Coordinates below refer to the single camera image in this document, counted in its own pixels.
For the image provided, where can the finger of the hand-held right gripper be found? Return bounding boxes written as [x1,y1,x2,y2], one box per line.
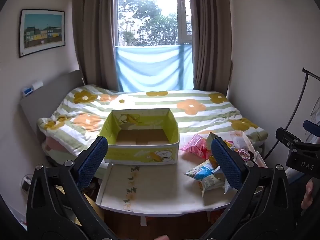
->
[303,120,320,138]
[276,128,302,153]

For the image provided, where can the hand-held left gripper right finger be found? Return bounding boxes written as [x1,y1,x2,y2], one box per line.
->
[202,137,293,240]

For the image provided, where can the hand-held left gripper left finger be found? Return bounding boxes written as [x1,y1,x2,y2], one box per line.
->
[26,135,112,240]

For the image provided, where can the white red snack packet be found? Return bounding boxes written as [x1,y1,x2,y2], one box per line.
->
[235,147,254,162]

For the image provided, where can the blue white snack packet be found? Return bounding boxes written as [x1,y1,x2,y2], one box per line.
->
[184,159,221,181]

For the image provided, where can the green yellow cardboard box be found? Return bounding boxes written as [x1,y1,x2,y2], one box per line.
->
[99,108,180,166]

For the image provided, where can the person's right hand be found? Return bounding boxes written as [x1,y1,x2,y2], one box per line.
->
[301,179,316,208]

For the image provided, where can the white clear snack packet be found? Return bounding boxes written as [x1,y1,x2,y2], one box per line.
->
[229,130,251,148]

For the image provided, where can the pink snack packet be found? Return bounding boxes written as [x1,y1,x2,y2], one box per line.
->
[179,133,209,159]

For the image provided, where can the pink folded bedding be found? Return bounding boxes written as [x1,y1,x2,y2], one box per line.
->
[41,136,75,167]

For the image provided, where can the white leaf print bed table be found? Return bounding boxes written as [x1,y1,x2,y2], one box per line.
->
[96,152,266,217]

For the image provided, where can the small white device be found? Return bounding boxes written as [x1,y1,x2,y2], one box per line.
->
[20,175,33,192]

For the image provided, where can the grey bed headboard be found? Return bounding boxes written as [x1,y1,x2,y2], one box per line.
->
[19,69,85,140]

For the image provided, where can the striped floral blanket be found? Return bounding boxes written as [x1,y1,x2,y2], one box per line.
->
[37,84,268,155]

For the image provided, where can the white blue lint roller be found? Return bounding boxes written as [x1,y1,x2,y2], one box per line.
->
[23,81,43,97]

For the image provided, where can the light blue cloth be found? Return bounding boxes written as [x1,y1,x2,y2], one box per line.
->
[115,43,194,92]

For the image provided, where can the brown curtain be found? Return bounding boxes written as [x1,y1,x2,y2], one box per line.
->
[72,0,120,92]
[187,0,234,94]

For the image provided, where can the framed picture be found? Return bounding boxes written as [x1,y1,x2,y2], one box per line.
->
[19,9,66,58]

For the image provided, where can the window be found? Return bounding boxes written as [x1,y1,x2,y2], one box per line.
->
[117,0,193,47]

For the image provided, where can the black curved cable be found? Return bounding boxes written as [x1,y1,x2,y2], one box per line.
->
[260,67,320,162]

